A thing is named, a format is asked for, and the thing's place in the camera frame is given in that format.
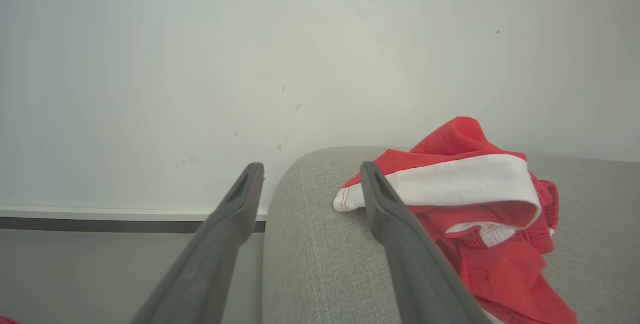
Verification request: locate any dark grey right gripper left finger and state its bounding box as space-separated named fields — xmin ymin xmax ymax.
xmin=130 ymin=162 xmax=265 ymax=324

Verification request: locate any grey fabric sofa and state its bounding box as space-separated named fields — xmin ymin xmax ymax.
xmin=261 ymin=146 xmax=640 ymax=324

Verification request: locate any white and black baseboard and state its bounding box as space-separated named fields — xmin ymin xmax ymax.
xmin=0 ymin=205 xmax=269 ymax=233

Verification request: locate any red sports jersey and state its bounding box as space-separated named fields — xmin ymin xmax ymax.
xmin=333 ymin=117 xmax=579 ymax=324

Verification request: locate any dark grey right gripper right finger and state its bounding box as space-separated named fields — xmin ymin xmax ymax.
xmin=359 ymin=161 xmax=494 ymax=324

